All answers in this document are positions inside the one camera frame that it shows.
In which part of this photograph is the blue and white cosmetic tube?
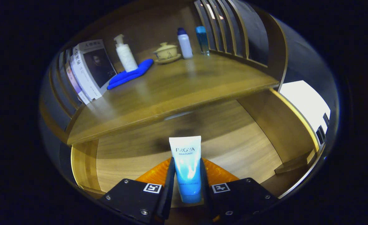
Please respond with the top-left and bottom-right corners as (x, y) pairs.
(169, 135), (202, 204)

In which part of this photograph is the white pump bottle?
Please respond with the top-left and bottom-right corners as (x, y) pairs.
(114, 34), (139, 73)

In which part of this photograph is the yellow saucer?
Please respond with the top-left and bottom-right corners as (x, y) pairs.
(155, 54), (182, 65)

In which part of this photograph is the large white book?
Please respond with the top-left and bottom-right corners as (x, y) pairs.
(72, 39), (118, 100)

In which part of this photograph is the wooden drawer with black knob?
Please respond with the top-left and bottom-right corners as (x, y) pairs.
(71, 89), (325, 200)

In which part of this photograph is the blue folded cloth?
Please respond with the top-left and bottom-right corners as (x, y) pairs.
(107, 59), (154, 90)

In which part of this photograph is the white bottle with blue cap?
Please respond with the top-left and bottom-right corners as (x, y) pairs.
(177, 27), (193, 59)

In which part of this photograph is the wooden countertop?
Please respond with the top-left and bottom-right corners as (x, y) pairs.
(66, 53), (280, 146)

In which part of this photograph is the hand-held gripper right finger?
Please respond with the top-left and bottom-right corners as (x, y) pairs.
(200, 158), (279, 224)

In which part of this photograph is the white and grey appliance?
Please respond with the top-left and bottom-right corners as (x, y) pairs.
(279, 80), (331, 146)

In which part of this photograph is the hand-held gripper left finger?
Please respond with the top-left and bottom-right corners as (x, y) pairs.
(98, 157), (176, 225)

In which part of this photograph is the clear blue bottle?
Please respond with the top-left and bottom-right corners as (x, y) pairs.
(195, 26), (210, 56)

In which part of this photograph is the wooden cabinet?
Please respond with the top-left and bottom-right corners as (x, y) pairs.
(39, 0), (289, 146)

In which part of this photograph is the purple book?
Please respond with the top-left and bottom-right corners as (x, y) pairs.
(65, 61), (90, 104)

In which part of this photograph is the thin white book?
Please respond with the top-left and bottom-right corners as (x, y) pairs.
(68, 56), (93, 102)

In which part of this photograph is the yellow lidded teacup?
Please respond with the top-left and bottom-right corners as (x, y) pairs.
(153, 42), (179, 61)

